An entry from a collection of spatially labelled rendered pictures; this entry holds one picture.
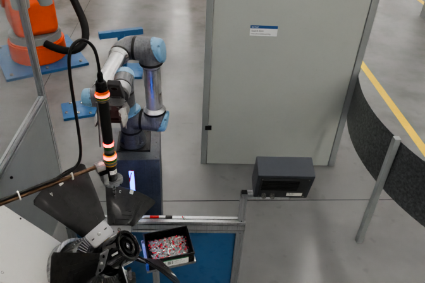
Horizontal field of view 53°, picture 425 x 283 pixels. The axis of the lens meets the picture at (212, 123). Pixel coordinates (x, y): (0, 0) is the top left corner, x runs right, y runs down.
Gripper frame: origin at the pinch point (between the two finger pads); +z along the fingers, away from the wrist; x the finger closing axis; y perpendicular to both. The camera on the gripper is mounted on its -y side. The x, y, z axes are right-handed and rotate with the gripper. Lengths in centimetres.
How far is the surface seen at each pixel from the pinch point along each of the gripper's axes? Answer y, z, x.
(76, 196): 26.6, 9.4, 13.0
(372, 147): 98, -102, -150
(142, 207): 50, -5, -8
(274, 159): 42, -29, -66
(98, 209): 32.6, 10.3, 5.5
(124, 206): 47.4, -3.6, -0.7
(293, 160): 42, -28, -74
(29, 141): 81, -81, 71
